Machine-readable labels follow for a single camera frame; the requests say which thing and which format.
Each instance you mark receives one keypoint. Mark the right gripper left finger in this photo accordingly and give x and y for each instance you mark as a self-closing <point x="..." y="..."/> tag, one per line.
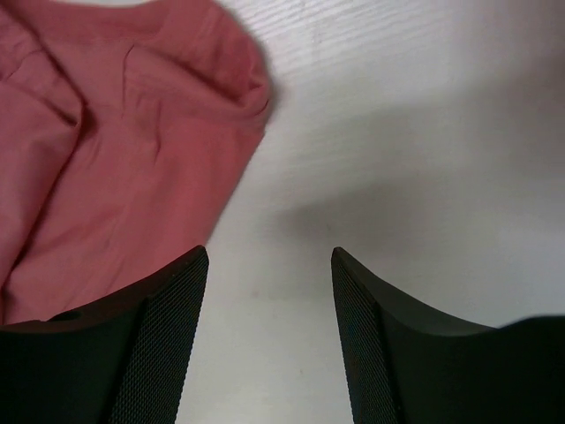
<point x="120" y="359"/>

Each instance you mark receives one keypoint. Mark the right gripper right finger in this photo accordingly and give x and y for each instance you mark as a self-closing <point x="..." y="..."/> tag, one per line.
<point x="407" y="362"/>

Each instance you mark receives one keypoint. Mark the pink t shirt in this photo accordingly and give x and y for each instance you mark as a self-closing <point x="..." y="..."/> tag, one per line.
<point x="124" y="132"/>

